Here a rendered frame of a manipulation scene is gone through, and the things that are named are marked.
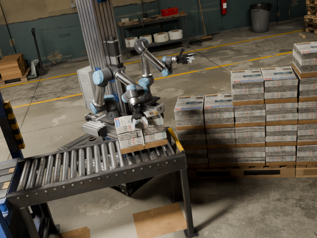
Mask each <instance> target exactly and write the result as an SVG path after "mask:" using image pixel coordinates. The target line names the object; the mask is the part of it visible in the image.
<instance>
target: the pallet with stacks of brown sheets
mask: <svg viewBox="0 0 317 238"><path fill-rule="evenodd" d="M30 71H31V68H27V64H26V63H25V60H24V57H23V53H20V54H15V55H9V56H4V57H3V58H2V59H0V86H6V85H12V84H17V83H22V82H27V81H28V78H27V76H28V75H30V74H29V72H30ZM17 78H20V79H21V81H18V82H13V83H8V84H6V81H7V80H11V79H17Z"/></svg>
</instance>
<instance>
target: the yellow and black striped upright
mask: <svg viewBox="0 0 317 238"><path fill-rule="evenodd" d="M3 106H4V109H5V111H6V114H7V117H8V120H9V122H10V125H11V128H12V131H13V134H14V136H15V139H16V142H17V145H18V148H19V150H20V149H24V148H25V144H24V141H23V138H22V135H21V132H20V129H19V127H18V124H17V120H16V118H15V115H14V112H13V110H12V107H11V104H10V101H5V102H3Z"/></svg>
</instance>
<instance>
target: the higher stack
mask: <svg viewBox="0 0 317 238"><path fill-rule="evenodd" d="M292 59H293V61H292V62H293V64H294V65H295V67H296V68H297V69H298V71H299V72H300V73H311V72H317V41H316V42H302V43H295V44H294V45H293V58H292ZM292 69H293V71H294V72H295V75H296V76H297V78H298V89H297V90H298V91H297V95H298V96H299V98H301V97H317V77H305V78H300V77H299V75H298V74H297V72H296V71H295V69H294V68H293V67H292ZM297 102H298V108H297V112H298V121H299V120H311V119H317V101H310V102H299V101H298V99H297ZM296 140H297V142H302V141H317V124H297V137H296ZM295 147H296V148H295V150H296V162H317V145H296V146H295ZM295 166H296V167H295V168H296V169H295V177H296V178H298V177H317V165H295Z"/></svg>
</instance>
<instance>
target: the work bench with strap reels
mask: <svg viewBox="0 0 317 238"><path fill-rule="evenodd" d="M186 16H187V13H184V14H180V11H178V8H177V7H173V8H171V7H169V8H167V9H162V10H161V15H156V17H157V18H154V19H153V18H152V19H151V18H143V20H144V21H143V23H142V22H137V20H138V19H132V20H130V21H129V22H125V24H122V23H124V22H122V21H121V22H117V24H118V26H119V31H120V36H121V42H122V46H123V52H124V54H123V55H126V60H129V58H128V54H127V52H128V51H133V50H135V48H134V43H135V42H136V41H137V40H138V38H137V37H130V38H126V39H125V36H124V31H123V28H128V27H133V26H141V25H146V24H152V23H157V22H163V21H168V20H174V19H179V26H180V30H172V31H169V32H168V33H167V32H161V33H156V34H154V40H152V37H151V35H143V36H140V38H146V39H147V40H148V42H149V45H148V47H153V46H159V45H164V44H169V43H176V42H181V44H184V42H183V41H186V40H187V48H190V46H189V37H188V27H187V17H186ZM181 18H184V21H185V30H186V37H185V36H184V35H183V31H182V24H181Z"/></svg>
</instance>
